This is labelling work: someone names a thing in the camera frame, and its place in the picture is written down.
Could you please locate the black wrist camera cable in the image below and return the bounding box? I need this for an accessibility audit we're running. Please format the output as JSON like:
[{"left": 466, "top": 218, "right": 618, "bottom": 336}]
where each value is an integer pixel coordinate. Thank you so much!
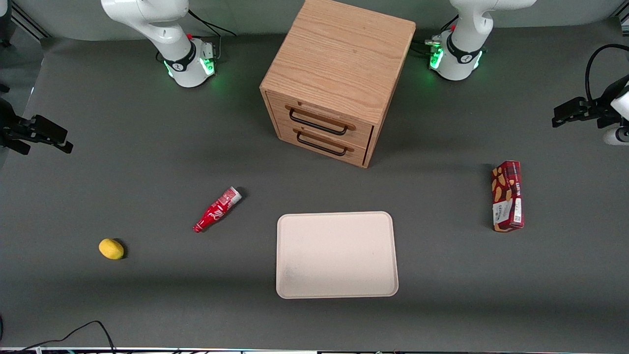
[{"left": 584, "top": 44, "right": 629, "bottom": 104}]

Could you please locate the black cable on table edge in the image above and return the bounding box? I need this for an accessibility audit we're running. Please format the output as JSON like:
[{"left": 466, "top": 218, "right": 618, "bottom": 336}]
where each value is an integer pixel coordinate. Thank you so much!
[{"left": 0, "top": 321, "right": 116, "bottom": 354}]

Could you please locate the red cookie box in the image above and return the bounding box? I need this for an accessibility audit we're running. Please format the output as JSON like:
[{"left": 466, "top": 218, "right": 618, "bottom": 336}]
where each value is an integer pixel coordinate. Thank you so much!
[{"left": 491, "top": 160, "right": 525, "bottom": 233}]

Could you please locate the black arm base cable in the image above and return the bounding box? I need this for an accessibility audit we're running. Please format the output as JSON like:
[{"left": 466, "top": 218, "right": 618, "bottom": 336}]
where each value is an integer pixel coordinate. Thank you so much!
[
  {"left": 412, "top": 16, "right": 460, "bottom": 56},
  {"left": 187, "top": 9, "right": 237, "bottom": 60}
]

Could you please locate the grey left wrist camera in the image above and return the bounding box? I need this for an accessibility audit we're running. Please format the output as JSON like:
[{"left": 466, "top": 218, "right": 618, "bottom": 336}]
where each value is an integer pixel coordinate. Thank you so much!
[{"left": 603, "top": 127, "right": 629, "bottom": 146}]

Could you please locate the beige rectangular tray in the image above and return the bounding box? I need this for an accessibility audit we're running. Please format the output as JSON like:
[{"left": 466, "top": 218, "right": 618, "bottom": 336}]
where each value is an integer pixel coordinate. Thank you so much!
[{"left": 276, "top": 211, "right": 399, "bottom": 299}]

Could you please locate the yellow lemon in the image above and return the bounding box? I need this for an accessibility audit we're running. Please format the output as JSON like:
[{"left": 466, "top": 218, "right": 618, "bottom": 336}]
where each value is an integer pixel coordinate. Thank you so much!
[{"left": 98, "top": 238, "right": 125, "bottom": 260}]

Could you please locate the black metal drawer handle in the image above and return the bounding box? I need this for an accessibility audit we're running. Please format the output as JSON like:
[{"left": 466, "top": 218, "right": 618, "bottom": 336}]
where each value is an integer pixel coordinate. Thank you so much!
[
  {"left": 296, "top": 131, "right": 348, "bottom": 157},
  {"left": 289, "top": 108, "right": 348, "bottom": 136}
]

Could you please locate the wooden two-drawer cabinet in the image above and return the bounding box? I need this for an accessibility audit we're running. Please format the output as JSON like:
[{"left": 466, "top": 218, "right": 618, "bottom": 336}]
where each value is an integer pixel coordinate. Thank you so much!
[{"left": 259, "top": 0, "right": 417, "bottom": 169}]

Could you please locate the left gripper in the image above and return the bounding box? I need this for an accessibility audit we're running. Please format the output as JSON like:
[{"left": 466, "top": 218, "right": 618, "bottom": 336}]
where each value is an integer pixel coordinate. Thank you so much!
[{"left": 552, "top": 74, "right": 629, "bottom": 129}]

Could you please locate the black left arm base cable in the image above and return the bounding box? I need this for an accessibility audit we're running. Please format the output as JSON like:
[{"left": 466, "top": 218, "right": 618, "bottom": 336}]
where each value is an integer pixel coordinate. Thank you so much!
[{"left": 412, "top": 16, "right": 460, "bottom": 56}]

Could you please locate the red cola bottle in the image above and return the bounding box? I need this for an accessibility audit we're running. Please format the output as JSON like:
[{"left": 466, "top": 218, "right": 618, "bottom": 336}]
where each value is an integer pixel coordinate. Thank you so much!
[{"left": 193, "top": 186, "right": 243, "bottom": 234}]

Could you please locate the wooden drawer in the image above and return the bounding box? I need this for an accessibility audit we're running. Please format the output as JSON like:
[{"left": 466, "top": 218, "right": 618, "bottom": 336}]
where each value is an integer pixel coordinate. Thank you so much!
[
  {"left": 275, "top": 122, "right": 370, "bottom": 166},
  {"left": 267, "top": 92, "right": 375, "bottom": 148}
]

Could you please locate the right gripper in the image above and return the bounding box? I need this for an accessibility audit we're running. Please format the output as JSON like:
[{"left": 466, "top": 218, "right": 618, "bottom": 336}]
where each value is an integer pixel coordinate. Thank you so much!
[{"left": 0, "top": 98, "right": 74, "bottom": 155}]

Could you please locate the black right arm base cable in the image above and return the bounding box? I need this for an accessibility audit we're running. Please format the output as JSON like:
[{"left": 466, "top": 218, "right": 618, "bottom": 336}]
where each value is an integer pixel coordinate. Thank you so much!
[{"left": 187, "top": 9, "right": 237, "bottom": 60}]

